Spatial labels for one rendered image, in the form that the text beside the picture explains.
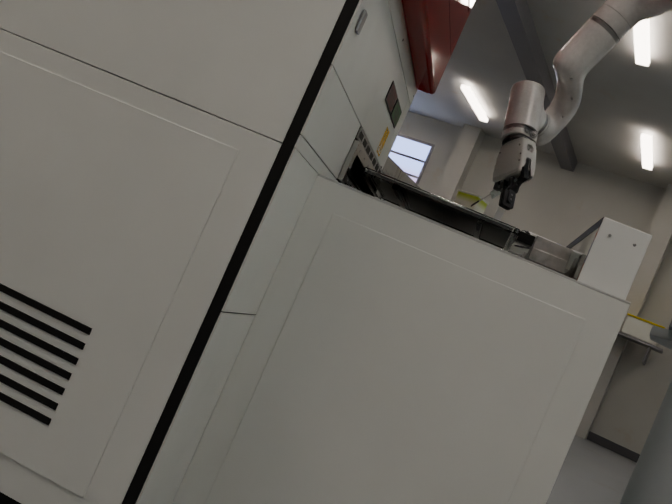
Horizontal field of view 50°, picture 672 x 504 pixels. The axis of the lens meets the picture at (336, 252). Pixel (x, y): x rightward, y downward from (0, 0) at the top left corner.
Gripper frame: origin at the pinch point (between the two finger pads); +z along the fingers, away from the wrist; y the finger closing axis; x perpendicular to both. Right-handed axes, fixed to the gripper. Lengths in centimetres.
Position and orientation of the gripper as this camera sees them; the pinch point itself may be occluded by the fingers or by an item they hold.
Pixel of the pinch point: (507, 199)
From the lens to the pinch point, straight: 176.5
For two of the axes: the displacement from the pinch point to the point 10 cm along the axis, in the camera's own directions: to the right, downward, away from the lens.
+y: -4.9, 1.8, 8.5
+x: -8.3, -3.8, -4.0
